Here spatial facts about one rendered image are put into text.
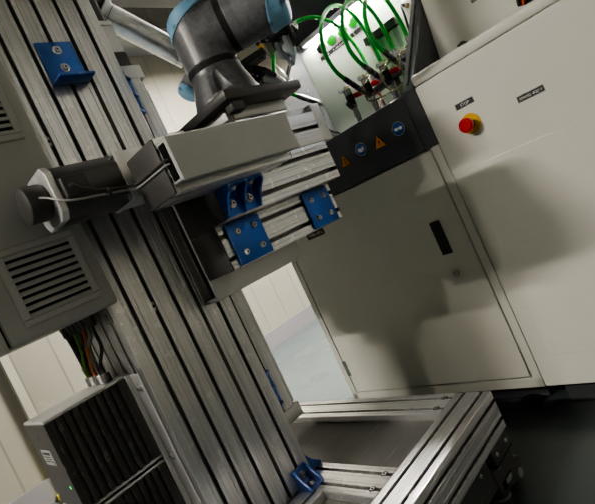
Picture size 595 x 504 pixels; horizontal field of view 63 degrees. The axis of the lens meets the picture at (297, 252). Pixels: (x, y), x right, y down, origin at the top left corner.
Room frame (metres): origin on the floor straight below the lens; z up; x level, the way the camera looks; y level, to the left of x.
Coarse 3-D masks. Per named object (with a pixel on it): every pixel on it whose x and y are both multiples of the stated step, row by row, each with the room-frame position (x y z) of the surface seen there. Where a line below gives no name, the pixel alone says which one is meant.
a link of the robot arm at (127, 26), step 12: (96, 0) 1.45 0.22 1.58; (108, 0) 1.47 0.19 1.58; (108, 12) 1.47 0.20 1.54; (120, 12) 1.48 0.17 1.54; (120, 24) 1.48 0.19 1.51; (132, 24) 1.49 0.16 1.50; (144, 24) 1.50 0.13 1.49; (120, 36) 1.51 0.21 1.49; (132, 36) 1.50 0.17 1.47; (144, 36) 1.50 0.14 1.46; (156, 36) 1.51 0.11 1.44; (168, 36) 1.53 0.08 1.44; (144, 48) 1.53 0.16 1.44; (156, 48) 1.52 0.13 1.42; (168, 48) 1.53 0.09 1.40; (168, 60) 1.56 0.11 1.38
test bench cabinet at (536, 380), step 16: (448, 176) 1.31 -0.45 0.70; (464, 208) 1.31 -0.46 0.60; (480, 240) 1.30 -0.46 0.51; (480, 256) 1.31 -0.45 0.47; (304, 288) 1.79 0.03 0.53; (496, 288) 1.31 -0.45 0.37; (320, 320) 1.79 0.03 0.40; (512, 320) 1.31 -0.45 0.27; (336, 352) 1.78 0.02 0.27; (528, 352) 1.30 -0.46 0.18; (352, 384) 1.78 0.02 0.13; (448, 384) 1.51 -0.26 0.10; (464, 384) 1.47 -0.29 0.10; (480, 384) 1.43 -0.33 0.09; (496, 384) 1.40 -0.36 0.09; (512, 384) 1.36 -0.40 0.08; (528, 384) 1.33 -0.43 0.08; (544, 384) 1.30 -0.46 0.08; (528, 400) 1.37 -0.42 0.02
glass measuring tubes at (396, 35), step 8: (384, 24) 1.82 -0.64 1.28; (392, 24) 1.81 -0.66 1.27; (376, 32) 1.85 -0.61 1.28; (392, 32) 1.84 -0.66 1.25; (400, 32) 1.82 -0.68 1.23; (384, 40) 1.87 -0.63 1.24; (392, 40) 1.85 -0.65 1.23; (400, 40) 1.81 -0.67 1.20; (376, 56) 1.89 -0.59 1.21; (384, 56) 1.87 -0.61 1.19; (392, 64) 1.86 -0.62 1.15; (400, 80) 1.88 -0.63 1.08; (400, 88) 1.86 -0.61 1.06; (392, 96) 1.90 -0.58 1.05
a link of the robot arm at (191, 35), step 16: (192, 0) 1.02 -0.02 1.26; (208, 0) 1.04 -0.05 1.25; (176, 16) 1.03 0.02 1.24; (192, 16) 1.02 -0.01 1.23; (208, 16) 1.01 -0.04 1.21; (176, 32) 1.03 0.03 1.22; (192, 32) 1.02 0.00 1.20; (208, 32) 1.02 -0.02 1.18; (224, 32) 1.02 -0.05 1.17; (176, 48) 1.06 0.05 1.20; (192, 48) 1.02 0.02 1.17; (208, 48) 1.02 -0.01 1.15; (224, 48) 1.03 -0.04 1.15; (240, 48) 1.06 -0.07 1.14; (192, 64) 1.03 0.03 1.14
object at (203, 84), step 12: (204, 60) 1.02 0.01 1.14; (216, 60) 1.02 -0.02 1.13; (228, 60) 1.03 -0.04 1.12; (192, 72) 1.04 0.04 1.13; (204, 72) 1.02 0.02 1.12; (216, 72) 1.02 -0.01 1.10; (228, 72) 1.02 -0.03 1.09; (240, 72) 1.03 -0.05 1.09; (192, 84) 1.06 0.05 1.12; (204, 84) 1.02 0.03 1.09; (216, 84) 1.02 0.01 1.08; (228, 84) 1.01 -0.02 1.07; (240, 84) 1.01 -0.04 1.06; (252, 84) 1.03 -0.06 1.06; (204, 96) 1.02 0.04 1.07
